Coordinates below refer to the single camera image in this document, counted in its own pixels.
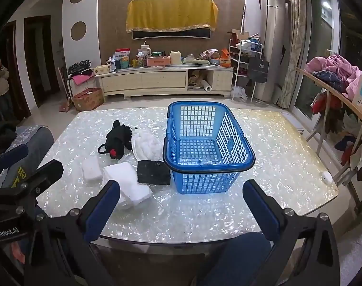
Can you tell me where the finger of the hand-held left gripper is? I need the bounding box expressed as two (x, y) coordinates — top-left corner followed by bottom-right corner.
(0, 144), (29, 175)
(0, 159), (64, 212)

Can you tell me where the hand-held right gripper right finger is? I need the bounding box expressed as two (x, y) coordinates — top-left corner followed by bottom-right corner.
(242, 179), (341, 286)

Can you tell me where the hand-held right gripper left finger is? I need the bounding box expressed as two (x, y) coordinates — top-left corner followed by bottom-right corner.
(24, 179), (122, 286)

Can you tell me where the white towel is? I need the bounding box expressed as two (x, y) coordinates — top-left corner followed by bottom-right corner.
(102, 162), (153, 210)

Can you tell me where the black square cloth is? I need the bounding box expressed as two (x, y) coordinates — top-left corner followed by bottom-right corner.
(137, 160), (171, 185)

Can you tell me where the blue plastic basket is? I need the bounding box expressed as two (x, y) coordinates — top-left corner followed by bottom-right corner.
(162, 101), (256, 195)

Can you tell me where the black plush toy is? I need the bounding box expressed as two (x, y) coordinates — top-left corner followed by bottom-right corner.
(97, 120), (133, 160)

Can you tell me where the white fluffy cloth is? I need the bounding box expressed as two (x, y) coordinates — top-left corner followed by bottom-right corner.
(130, 127), (163, 163)

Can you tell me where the grey padded chair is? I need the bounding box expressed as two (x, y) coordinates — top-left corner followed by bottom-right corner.
(0, 125), (55, 191)

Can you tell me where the brown cardboard box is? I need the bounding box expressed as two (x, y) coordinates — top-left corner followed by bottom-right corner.
(72, 88), (105, 112)

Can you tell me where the dark wooden door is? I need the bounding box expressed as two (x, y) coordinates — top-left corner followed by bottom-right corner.
(23, 15), (61, 109)

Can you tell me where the pink folded cloth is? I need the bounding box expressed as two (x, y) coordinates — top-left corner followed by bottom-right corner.
(72, 74), (95, 86)

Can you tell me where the black patterned bag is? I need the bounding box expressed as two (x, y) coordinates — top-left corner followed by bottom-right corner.
(68, 60), (92, 76)

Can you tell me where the white plastic bag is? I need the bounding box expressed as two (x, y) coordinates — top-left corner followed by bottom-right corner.
(231, 85), (248, 101)

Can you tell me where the red hanging clothing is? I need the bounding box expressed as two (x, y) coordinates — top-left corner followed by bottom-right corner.
(310, 91), (344, 133)

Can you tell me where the red and white packet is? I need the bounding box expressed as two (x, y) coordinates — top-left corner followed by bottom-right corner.
(115, 48), (131, 67)

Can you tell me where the black paper bag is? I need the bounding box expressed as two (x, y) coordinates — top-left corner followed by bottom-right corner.
(248, 56), (271, 83)

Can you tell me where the wooden clothes rack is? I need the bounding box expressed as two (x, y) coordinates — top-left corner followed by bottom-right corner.
(296, 67), (362, 215)

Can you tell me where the cream television cabinet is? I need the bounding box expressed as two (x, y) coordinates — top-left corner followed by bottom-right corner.
(94, 64), (234, 99)

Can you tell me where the dark blue garment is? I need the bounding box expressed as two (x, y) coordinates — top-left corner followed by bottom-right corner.
(312, 70), (348, 93)

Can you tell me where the orange bag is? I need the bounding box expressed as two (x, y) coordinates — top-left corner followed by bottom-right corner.
(220, 48), (231, 67)

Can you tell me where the pink storage box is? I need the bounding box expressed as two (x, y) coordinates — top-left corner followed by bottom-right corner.
(147, 56), (171, 67)

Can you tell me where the green folded cloth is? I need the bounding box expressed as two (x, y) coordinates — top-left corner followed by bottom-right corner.
(182, 57), (211, 65)

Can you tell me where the pink clothes pile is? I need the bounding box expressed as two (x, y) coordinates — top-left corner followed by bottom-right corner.
(305, 54), (362, 100)

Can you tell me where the glass sliding door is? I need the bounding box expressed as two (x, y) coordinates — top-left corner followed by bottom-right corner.
(294, 0), (342, 128)

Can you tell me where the grey tower air conditioner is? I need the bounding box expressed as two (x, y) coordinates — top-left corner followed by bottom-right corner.
(254, 0), (289, 102)

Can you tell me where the open cardboard box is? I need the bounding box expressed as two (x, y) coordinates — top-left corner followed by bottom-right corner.
(227, 28), (250, 46)

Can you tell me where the patterned beige curtain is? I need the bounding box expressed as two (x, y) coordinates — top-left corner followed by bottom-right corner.
(284, 0), (306, 109)

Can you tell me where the black television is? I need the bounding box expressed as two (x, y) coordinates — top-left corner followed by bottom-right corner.
(132, 25), (215, 40)

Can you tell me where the yellow dust cover cloth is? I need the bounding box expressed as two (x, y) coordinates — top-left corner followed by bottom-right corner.
(126, 0), (219, 34)

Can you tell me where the red handled broom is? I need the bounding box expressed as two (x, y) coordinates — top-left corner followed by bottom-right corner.
(57, 67), (71, 112)

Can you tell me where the brown round wall disc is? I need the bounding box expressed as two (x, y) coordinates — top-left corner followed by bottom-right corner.
(70, 21), (87, 41)

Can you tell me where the white wire shelf rack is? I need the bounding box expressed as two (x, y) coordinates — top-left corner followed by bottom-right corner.
(229, 37), (264, 102)

